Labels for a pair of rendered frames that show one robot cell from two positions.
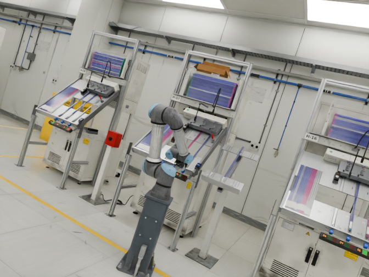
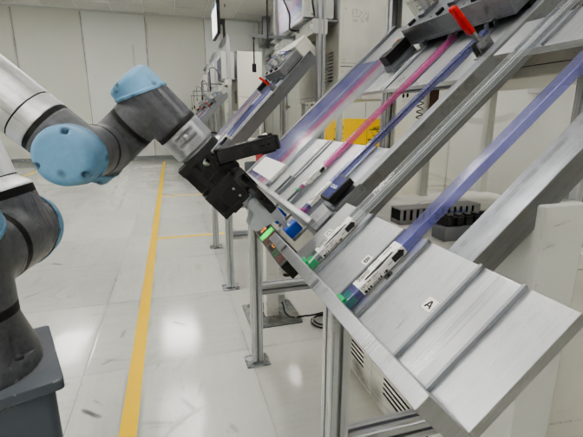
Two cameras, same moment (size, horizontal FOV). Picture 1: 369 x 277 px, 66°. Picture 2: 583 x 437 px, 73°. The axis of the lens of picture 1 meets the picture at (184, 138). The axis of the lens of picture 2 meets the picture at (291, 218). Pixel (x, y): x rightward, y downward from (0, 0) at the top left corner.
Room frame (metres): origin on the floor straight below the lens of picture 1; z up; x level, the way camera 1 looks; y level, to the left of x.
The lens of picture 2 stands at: (2.05, -0.63, 0.90)
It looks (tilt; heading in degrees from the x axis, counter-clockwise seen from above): 14 degrees down; 49
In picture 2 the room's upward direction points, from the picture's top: straight up
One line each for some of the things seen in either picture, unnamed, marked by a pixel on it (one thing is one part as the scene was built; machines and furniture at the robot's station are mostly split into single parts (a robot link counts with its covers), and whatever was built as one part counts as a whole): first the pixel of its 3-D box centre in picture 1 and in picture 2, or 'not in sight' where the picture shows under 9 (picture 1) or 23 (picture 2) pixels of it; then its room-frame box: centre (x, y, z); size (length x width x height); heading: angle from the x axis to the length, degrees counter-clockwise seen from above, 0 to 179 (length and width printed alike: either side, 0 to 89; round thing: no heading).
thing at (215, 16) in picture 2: not in sight; (219, 22); (4.99, 4.24, 2.10); 0.58 x 0.14 x 0.41; 66
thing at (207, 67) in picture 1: (219, 71); not in sight; (3.40, -0.14, 1.82); 0.68 x 0.30 x 0.20; 66
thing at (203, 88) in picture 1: (212, 90); not in sight; (3.09, -0.12, 1.52); 0.51 x 0.13 x 0.27; 66
